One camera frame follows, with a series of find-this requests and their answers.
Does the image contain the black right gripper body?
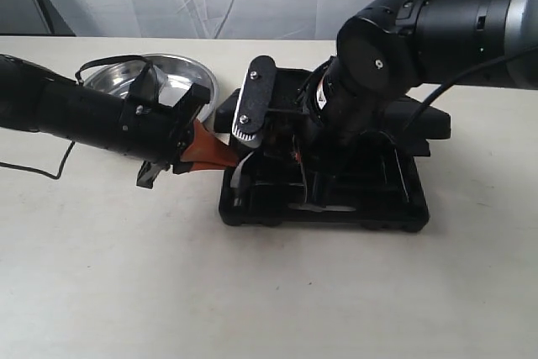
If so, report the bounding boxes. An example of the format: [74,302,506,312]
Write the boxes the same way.
[260,77,333,166]

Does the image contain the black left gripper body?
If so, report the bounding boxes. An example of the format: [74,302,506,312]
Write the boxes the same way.
[119,83,211,174]

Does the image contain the black plastic tool case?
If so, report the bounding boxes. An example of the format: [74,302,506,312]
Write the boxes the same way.
[219,67,451,233]

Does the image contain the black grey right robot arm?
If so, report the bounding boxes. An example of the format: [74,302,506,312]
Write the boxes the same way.
[263,0,537,166]

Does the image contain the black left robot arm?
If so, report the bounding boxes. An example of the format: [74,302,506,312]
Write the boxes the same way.
[1,55,239,171]

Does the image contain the steel claw hammer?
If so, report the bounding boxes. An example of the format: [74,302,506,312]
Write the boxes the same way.
[229,151,255,207]

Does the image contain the round stainless steel dish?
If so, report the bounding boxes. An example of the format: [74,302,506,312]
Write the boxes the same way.
[84,54,219,124]

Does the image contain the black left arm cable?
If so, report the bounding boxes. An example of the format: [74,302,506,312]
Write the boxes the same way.
[0,53,157,180]

